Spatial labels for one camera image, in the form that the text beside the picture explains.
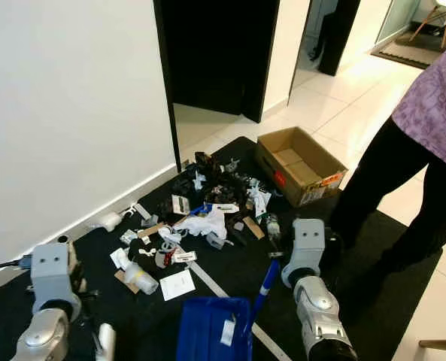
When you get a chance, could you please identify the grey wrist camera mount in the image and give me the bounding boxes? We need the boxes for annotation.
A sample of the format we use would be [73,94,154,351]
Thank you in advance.
[281,218,328,289]
[30,241,83,321]

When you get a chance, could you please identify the white paper sheet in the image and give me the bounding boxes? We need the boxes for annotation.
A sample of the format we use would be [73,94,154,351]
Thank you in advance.
[160,268,197,302]

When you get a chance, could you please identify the blue dustpan with handle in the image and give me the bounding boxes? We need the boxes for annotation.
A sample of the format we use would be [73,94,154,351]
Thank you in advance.
[175,259,280,361]

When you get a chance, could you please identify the wooden legged chair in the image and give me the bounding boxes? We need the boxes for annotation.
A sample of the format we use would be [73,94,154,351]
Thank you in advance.
[409,0,446,47]

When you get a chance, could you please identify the white crumpled plastic bag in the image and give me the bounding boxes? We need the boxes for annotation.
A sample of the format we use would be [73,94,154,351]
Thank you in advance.
[172,208,228,243]

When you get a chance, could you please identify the black rubbish pile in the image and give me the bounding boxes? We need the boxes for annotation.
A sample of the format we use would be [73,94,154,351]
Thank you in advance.
[169,152,262,217]

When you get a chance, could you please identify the open cardboard box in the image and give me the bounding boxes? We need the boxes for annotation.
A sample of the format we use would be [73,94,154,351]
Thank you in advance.
[254,126,350,208]

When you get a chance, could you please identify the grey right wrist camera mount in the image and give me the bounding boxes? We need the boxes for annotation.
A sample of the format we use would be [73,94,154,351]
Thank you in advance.
[281,218,328,289]

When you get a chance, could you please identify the short brown cardboard piece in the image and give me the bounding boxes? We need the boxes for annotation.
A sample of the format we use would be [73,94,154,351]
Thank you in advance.
[241,216,267,241]

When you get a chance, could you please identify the narrow black door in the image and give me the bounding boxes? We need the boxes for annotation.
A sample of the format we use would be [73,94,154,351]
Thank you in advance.
[316,0,362,77]

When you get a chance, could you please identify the thin brown cardboard strip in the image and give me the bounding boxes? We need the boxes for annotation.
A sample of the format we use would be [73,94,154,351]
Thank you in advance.
[135,222,168,238]

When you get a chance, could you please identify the person in purple shirt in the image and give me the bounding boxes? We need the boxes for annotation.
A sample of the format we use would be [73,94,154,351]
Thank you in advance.
[319,33,446,303]

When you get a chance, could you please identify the long white strip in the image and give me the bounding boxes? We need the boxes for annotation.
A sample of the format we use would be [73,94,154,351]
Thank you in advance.
[187,261,293,361]

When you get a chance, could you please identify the clear plastic cup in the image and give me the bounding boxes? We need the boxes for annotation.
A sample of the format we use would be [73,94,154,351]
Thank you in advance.
[123,262,160,296]

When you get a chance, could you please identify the red and white can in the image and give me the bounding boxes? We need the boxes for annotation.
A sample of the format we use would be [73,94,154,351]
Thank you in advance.
[156,244,175,268]

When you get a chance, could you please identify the clear plastic bottle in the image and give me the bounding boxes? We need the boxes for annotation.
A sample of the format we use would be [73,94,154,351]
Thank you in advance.
[263,214,283,244]

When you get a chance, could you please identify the wooden furniture edge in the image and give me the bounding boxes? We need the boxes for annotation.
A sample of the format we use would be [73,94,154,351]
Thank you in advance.
[419,338,446,353]

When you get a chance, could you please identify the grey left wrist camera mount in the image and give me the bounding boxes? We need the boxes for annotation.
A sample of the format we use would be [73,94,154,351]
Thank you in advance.
[30,241,83,321]

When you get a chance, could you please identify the dark brown rug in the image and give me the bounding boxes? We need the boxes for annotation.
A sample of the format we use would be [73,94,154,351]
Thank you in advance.
[371,29,446,71]

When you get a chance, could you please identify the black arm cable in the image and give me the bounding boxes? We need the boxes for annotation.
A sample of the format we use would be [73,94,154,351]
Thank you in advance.
[0,259,32,303]

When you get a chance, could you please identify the wide black door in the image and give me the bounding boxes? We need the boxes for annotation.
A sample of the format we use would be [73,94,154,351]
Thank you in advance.
[153,0,281,124]

